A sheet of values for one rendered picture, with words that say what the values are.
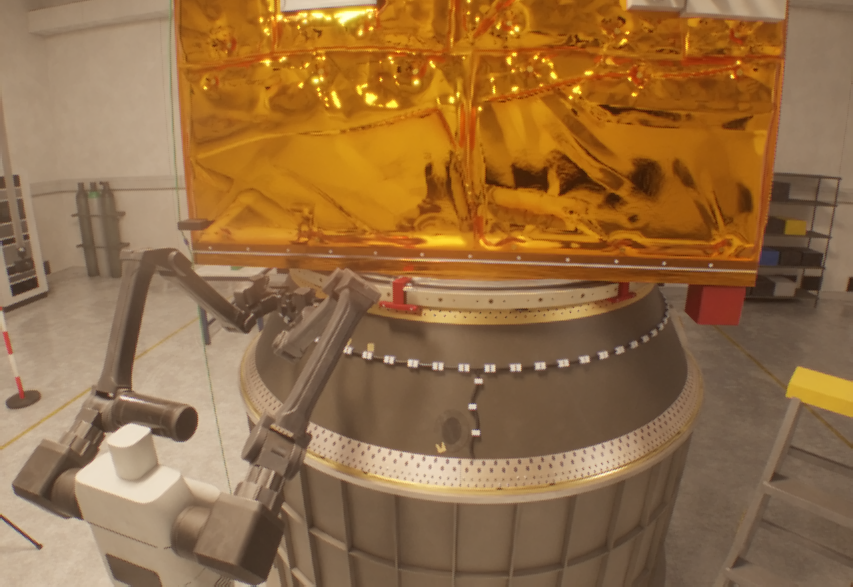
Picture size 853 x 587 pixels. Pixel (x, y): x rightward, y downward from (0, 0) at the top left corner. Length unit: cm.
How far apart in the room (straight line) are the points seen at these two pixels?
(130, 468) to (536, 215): 121
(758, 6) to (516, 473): 153
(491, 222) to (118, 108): 821
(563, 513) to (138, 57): 856
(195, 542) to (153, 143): 813
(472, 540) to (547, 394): 54
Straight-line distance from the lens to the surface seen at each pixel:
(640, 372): 183
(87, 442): 117
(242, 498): 87
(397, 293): 151
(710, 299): 176
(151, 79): 880
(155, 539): 97
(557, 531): 177
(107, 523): 104
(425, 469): 155
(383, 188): 150
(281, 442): 95
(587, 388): 165
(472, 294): 147
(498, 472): 155
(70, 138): 995
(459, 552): 176
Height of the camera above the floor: 217
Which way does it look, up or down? 15 degrees down
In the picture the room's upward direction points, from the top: straight up
